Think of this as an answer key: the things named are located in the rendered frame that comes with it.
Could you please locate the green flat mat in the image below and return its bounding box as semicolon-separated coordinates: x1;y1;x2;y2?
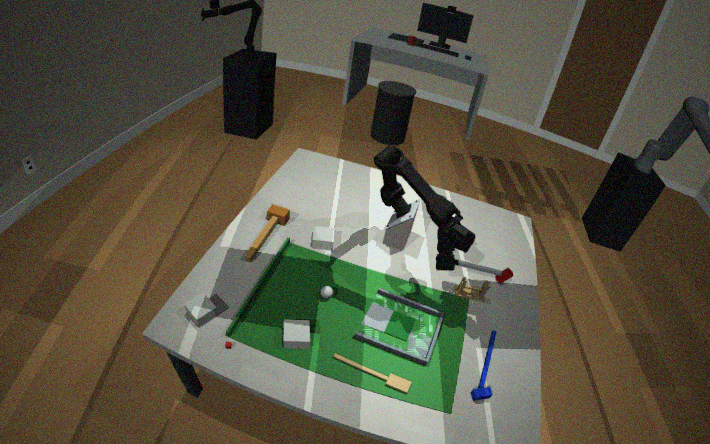
230;243;469;414

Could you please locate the blue putter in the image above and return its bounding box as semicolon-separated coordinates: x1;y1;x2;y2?
470;330;497;401

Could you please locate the red putter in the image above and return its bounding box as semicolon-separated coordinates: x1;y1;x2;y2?
454;259;513;284

